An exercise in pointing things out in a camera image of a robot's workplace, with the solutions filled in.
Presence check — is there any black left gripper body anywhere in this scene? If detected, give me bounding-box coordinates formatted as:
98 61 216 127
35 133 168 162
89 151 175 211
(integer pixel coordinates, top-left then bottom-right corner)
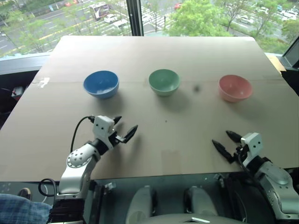
107 130 127 148

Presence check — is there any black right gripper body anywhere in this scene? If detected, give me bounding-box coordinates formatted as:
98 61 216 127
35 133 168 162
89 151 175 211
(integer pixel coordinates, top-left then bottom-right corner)
233 143 249 164

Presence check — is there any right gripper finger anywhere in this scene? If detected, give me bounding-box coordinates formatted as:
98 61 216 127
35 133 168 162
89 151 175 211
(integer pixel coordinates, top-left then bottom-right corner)
211 139 235 164
225 130 242 143

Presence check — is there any brown cardboard sheet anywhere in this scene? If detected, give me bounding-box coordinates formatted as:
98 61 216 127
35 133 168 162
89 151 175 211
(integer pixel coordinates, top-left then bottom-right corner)
0 35 299 182

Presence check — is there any blue bowl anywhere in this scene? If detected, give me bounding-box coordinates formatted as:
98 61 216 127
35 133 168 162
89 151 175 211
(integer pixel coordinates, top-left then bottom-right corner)
83 70 120 99

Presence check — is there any pink-red bowl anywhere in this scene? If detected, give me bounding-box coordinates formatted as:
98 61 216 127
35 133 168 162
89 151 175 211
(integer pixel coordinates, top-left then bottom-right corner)
218 74 253 103

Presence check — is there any grey robot leg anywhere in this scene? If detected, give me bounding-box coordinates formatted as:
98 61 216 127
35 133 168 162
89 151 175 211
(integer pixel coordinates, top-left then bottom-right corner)
184 186 219 219
127 185 157 221

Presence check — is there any green bowl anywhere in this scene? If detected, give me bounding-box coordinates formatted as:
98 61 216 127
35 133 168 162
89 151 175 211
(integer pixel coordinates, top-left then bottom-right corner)
148 68 181 97

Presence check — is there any white tape piece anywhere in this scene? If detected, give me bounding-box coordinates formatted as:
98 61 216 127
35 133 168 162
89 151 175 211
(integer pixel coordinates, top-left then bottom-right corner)
37 77 50 89

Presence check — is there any cardboard box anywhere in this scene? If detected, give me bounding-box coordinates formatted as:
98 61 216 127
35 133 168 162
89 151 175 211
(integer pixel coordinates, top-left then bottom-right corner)
264 52 287 72

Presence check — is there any dark monitor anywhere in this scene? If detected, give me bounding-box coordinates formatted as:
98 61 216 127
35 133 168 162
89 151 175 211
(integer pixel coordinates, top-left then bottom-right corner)
282 35 299 69

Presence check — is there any brown shoe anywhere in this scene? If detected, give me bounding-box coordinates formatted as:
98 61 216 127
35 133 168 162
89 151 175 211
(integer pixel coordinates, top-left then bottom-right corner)
18 187 32 201

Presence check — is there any person's blue jeans leg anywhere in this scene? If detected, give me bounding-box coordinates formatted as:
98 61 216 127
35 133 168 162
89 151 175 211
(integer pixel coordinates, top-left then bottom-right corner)
0 193 53 224

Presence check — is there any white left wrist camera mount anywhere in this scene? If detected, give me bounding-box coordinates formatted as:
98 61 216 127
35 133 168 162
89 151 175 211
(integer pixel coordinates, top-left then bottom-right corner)
93 115 116 150

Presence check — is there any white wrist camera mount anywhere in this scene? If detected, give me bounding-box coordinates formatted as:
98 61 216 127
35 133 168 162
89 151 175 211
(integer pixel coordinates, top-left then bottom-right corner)
93 115 116 150
240 132 262 164

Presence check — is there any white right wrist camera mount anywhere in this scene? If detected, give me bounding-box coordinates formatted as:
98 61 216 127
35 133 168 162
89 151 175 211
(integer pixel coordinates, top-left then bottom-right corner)
240 132 262 164

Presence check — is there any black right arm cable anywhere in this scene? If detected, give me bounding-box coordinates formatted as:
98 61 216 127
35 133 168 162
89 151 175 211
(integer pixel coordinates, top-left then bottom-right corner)
236 149 266 193

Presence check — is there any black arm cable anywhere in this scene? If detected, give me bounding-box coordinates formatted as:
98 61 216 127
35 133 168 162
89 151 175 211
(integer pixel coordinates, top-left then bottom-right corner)
236 149 266 193
70 115 95 153

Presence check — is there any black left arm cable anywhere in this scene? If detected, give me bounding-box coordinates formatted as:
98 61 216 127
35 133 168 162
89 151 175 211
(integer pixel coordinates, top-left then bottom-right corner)
70 115 95 153

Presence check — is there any black looped floor cable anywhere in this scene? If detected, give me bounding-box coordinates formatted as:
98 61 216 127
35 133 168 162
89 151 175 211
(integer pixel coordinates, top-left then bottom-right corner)
38 178 58 207

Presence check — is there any dark window frame post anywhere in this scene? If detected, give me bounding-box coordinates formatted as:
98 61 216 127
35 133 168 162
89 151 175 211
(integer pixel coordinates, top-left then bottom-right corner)
126 0 144 37

